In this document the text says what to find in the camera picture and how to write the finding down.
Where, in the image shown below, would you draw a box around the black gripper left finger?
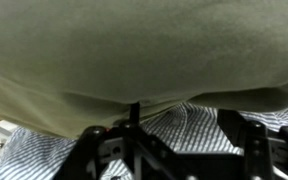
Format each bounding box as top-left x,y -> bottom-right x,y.
54,101 -> 172,180

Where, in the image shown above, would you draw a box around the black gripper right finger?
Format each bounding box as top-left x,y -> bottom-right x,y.
216,108 -> 288,180

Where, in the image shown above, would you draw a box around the olive green pants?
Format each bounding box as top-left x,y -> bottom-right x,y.
0,0 -> 288,140

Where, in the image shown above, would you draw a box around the blue striped shirt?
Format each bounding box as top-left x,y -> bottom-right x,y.
0,101 -> 288,180

